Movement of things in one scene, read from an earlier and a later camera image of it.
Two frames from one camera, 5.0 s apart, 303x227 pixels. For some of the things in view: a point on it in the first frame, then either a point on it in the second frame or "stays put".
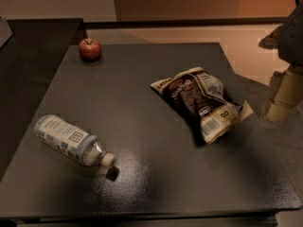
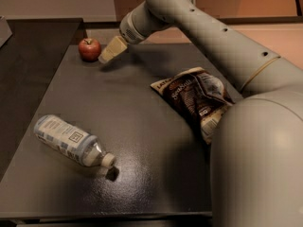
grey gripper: x=293 y=43 to x=128 y=32
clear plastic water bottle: x=68 y=139 stays put
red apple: x=90 y=49 stays put
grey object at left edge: x=6 y=32 stays put
